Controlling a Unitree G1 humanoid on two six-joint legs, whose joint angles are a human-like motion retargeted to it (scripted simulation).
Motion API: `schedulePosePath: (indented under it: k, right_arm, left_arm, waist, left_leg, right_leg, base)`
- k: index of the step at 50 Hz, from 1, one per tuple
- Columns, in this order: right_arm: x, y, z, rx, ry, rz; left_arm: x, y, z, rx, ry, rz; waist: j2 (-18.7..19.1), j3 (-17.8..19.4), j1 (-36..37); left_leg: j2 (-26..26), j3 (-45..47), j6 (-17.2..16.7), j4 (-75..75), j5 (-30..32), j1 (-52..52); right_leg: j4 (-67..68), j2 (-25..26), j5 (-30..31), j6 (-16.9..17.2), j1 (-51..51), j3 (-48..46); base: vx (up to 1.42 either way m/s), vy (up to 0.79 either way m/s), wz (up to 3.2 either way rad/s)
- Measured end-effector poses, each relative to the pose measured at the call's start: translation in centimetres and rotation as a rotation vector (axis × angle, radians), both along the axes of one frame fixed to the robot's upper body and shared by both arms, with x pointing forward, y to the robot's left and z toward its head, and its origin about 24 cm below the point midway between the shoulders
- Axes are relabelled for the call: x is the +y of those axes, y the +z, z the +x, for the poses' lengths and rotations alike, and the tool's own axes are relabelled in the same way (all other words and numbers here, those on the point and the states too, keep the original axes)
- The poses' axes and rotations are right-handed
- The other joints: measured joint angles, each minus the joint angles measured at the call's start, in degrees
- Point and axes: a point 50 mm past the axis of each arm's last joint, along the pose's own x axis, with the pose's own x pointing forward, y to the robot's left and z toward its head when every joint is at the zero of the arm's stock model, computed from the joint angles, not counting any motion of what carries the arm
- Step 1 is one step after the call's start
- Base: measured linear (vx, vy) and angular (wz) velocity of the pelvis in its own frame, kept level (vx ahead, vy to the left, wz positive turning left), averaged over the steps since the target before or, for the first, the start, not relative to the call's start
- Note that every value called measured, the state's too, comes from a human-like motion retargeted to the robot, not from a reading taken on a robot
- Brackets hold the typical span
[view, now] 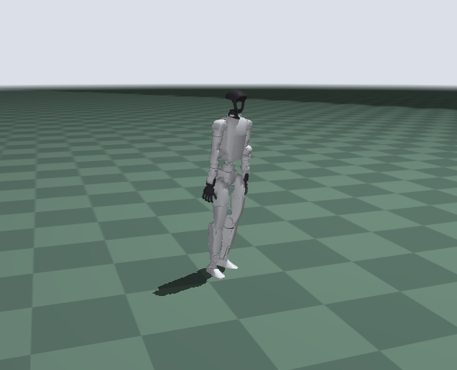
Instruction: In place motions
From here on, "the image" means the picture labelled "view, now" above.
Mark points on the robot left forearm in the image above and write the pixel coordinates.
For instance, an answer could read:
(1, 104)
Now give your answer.
(245, 165)

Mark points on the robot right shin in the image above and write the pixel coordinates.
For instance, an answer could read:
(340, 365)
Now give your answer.
(214, 244)

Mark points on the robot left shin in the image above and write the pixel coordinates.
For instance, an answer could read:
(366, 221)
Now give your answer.
(227, 240)

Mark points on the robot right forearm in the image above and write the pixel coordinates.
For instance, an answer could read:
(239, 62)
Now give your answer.
(214, 163)

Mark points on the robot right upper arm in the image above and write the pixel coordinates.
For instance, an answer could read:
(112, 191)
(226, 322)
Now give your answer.
(219, 126)

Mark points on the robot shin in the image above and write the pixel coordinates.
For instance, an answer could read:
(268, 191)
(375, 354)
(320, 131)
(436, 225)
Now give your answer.
(227, 240)
(214, 244)

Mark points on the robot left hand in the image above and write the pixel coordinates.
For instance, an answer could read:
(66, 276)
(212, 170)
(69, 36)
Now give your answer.
(245, 182)

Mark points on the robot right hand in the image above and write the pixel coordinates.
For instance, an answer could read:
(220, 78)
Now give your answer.
(209, 191)

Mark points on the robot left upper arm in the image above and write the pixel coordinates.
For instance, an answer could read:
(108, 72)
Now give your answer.
(247, 148)

